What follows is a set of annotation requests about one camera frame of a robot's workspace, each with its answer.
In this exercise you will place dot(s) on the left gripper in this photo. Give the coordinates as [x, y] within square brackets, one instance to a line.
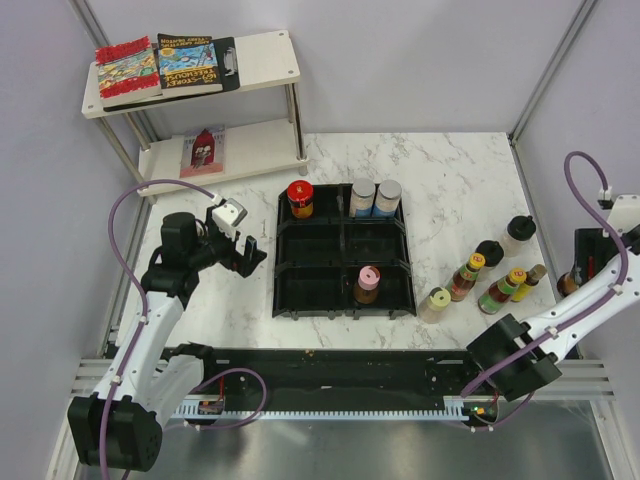
[244, 264]

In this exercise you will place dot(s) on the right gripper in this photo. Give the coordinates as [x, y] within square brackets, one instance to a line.
[590, 242]

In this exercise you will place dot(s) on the red lid sauce jar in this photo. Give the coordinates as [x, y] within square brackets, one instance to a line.
[300, 195]

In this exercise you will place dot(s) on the black compartment organizer tray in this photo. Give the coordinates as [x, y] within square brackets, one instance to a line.
[318, 259]

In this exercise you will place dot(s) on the green label sauce bottle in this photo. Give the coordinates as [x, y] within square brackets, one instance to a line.
[501, 291]

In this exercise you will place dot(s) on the pink lid spice jar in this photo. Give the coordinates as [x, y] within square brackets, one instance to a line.
[366, 286]

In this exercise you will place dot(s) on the clear jar grey lid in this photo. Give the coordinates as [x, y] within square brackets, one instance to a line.
[362, 198]

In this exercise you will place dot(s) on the yellow cap sauce bottle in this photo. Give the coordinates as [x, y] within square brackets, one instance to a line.
[464, 279]

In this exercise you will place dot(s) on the blue label clear jar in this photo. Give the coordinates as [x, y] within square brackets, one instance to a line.
[387, 199]

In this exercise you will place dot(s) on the white two-tier shelf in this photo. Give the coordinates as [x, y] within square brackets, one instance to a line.
[262, 118]

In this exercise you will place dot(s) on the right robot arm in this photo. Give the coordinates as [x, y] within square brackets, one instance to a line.
[519, 358]

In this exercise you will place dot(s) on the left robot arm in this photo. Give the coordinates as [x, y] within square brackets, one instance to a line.
[120, 424]

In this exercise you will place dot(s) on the brown cap small bottle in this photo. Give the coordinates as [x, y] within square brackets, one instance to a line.
[534, 276]

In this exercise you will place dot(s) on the black lid clear jar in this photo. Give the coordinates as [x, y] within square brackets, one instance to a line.
[518, 232]

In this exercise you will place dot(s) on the pink book on lower shelf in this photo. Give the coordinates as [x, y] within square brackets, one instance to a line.
[203, 151]

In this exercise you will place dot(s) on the yellow lid spice jar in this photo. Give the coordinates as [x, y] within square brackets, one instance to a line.
[432, 307]

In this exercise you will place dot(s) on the black cover treehouse book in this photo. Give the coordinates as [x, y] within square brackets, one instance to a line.
[187, 65]

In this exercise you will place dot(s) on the red cover book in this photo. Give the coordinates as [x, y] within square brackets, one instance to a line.
[127, 72]

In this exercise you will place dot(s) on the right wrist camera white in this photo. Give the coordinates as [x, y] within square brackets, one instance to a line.
[622, 215]

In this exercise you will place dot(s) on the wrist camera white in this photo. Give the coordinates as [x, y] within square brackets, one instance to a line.
[227, 215]
[622, 215]

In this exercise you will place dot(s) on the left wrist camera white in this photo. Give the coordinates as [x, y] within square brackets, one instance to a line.
[227, 215]

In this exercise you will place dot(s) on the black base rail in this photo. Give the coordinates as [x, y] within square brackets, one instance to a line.
[333, 381]

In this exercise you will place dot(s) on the white cable duct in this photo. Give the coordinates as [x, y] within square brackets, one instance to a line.
[193, 410]

